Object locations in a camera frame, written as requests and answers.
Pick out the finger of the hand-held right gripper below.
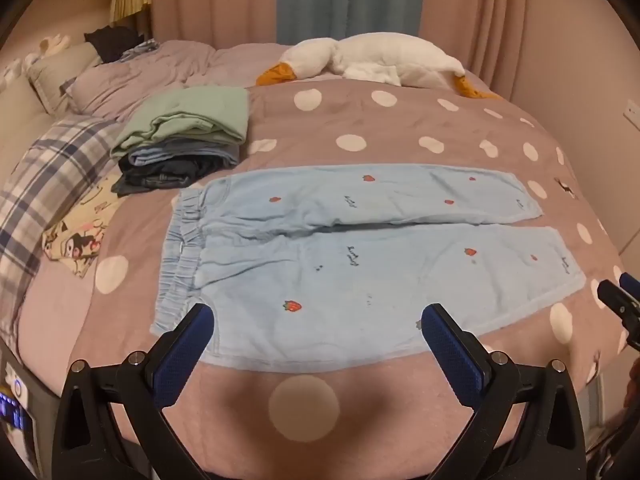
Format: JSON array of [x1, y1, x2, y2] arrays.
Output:
[[597, 280, 640, 352], [614, 267, 640, 295]]

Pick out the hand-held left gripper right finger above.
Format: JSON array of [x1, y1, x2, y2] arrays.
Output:
[[421, 303, 588, 480]]

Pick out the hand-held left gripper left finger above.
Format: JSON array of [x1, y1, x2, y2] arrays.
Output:
[[52, 303, 216, 480]]

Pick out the light blue denim pants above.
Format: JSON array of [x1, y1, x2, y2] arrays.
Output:
[[150, 162, 587, 373]]

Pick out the cartoon print yellow cloth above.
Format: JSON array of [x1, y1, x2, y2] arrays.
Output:
[[42, 172, 131, 278]]

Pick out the device with blue lights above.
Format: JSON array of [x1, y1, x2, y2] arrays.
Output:
[[0, 357, 40, 480]]

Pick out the folded dark jeans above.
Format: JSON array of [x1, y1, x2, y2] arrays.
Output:
[[111, 155, 222, 197]]

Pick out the folded blue garment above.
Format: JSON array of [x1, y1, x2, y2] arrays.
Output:
[[120, 139, 242, 172]]

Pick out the blue plaid sheet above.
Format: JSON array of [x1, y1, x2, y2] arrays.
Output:
[[0, 117, 126, 341]]

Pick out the folded green garment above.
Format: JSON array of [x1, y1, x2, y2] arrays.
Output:
[[111, 86, 250, 161]]

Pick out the pink polka dot blanket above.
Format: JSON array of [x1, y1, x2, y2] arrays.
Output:
[[17, 77, 626, 480]]

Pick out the pink pillow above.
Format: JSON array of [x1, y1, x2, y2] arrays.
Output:
[[67, 40, 301, 122]]

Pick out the blue striped cloth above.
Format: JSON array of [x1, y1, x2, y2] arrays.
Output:
[[119, 40, 161, 64]]

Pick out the beige pillow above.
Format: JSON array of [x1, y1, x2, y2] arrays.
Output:
[[25, 42, 103, 113]]

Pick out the pink curtain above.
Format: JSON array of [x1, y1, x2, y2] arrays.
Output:
[[150, 0, 281, 52], [419, 0, 532, 96]]

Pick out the white goose plush toy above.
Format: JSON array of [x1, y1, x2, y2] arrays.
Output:
[[256, 32, 501, 101]]

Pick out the dark cloth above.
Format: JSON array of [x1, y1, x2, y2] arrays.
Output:
[[84, 26, 146, 63]]

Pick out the small white plush toy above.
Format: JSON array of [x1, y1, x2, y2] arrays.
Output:
[[37, 34, 71, 56]]

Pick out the white wall power strip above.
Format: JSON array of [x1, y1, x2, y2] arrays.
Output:
[[621, 99, 640, 132]]

